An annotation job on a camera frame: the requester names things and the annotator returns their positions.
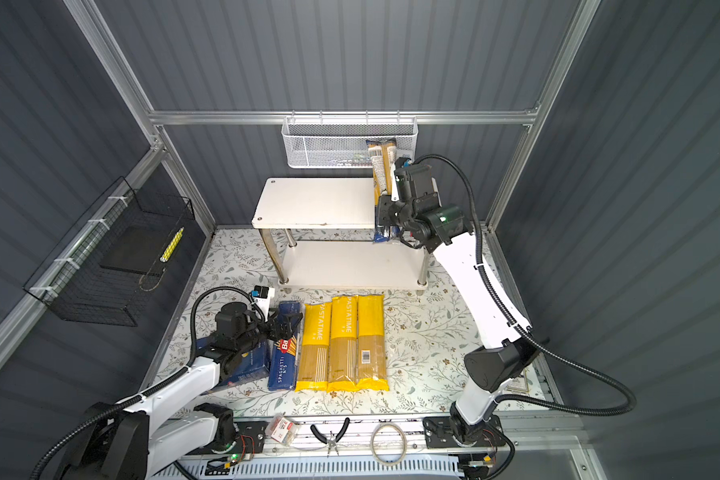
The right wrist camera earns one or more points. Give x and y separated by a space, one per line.
412 181

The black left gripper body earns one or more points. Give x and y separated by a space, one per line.
252 334

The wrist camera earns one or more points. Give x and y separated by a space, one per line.
412 181
263 297

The yellow Pastatime bag middle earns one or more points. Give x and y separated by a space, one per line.
343 345

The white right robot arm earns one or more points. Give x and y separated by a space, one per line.
503 353

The black handled pliers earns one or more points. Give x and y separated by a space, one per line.
331 440

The small red white packet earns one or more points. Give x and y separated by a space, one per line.
282 429

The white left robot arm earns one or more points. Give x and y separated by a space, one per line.
138 437

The yellow Pastatime bag right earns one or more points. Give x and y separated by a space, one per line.
371 363

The clear blue spaghetti bag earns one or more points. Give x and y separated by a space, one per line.
382 154

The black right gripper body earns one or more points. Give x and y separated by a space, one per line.
390 214

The floral patterned table mat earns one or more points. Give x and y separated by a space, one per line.
427 335

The blue Barilla spaghetti box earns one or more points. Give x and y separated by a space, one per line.
283 366

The white wire mesh basket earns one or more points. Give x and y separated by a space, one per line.
343 143

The roll of clear tape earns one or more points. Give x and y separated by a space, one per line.
385 436

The yellow pastatime bag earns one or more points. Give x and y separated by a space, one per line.
343 345
371 363
314 363

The white two-tier shelf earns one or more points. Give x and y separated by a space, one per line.
318 234

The dark blue pasta box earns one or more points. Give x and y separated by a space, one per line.
250 365

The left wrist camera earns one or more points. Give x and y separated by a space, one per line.
263 297

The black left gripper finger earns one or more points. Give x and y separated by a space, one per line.
278 333
278 319

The black wire basket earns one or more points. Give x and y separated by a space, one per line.
109 270

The yellow Pastatime bag left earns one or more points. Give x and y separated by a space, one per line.
314 363

